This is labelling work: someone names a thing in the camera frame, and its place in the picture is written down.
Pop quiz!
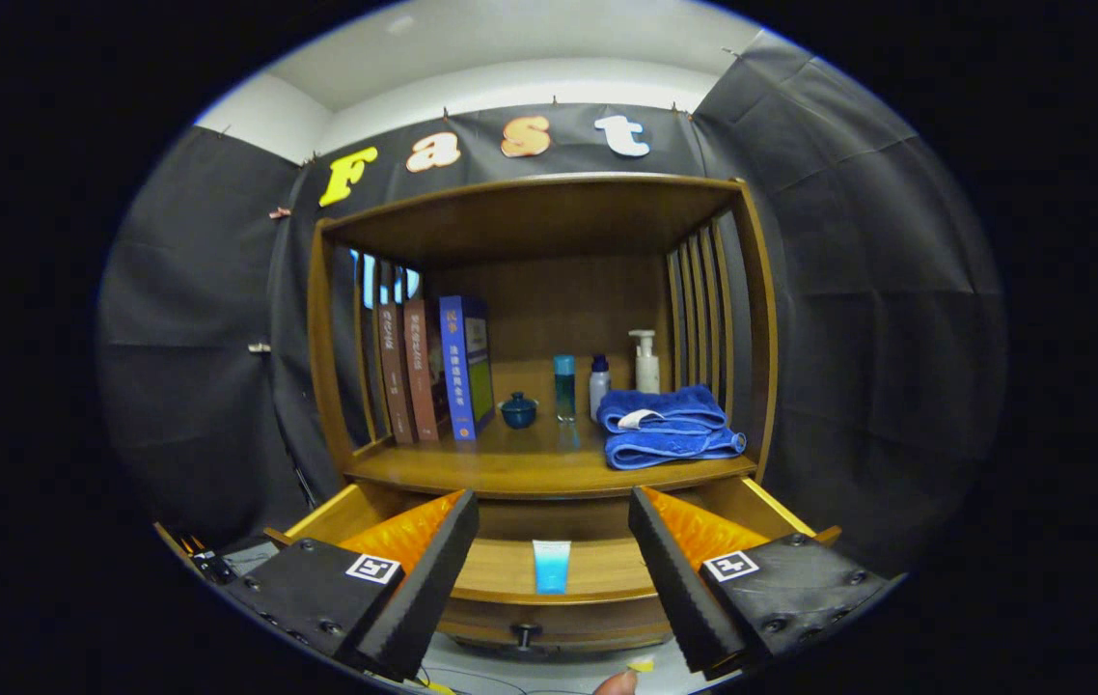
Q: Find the reddish brown book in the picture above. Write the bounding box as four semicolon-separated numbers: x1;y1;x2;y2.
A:
402;297;453;442

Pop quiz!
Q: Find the dark brown book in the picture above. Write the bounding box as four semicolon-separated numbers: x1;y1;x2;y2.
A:
375;302;418;445

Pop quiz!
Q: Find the blue book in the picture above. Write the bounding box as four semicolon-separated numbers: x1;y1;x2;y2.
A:
439;294;497;442

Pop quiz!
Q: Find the wooden drawer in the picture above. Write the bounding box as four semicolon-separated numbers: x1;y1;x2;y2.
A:
264;476;844;653

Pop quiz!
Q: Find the wooden countertop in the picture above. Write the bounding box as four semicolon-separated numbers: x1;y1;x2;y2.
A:
342;410;759;500

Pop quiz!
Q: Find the white pump bottle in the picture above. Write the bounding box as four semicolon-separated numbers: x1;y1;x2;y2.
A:
629;330;662;395

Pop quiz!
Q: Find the black power strip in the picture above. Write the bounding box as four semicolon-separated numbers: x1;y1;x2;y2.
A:
190;548;241;586

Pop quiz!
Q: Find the blue lidded bowl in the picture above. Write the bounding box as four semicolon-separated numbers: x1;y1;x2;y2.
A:
499;391;539;430

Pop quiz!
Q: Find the wooden cabinet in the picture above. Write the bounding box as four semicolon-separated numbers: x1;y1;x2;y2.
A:
264;174;844;653

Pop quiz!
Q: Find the white bottle blue cap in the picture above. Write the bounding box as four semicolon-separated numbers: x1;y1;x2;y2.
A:
589;354;612;423

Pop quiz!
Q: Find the teal glass bottle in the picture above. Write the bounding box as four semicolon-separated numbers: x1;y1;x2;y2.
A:
554;354;577;423

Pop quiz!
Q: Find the light blue tube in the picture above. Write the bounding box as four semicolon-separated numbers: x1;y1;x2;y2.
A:
532;540;572;595

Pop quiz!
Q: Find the thin floor cable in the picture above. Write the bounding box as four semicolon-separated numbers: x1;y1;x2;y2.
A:
419;661;535;695

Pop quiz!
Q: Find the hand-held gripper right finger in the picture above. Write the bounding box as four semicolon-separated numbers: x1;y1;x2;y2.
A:
628;486;897;677

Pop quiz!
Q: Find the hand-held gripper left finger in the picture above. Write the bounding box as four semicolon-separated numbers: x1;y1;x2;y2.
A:
221;487;480;683

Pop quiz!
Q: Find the black backdrop cloth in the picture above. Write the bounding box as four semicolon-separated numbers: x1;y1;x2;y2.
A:
96;29;1008;580

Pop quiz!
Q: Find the wooden board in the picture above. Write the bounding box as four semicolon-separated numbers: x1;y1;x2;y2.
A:
155;524;199;563

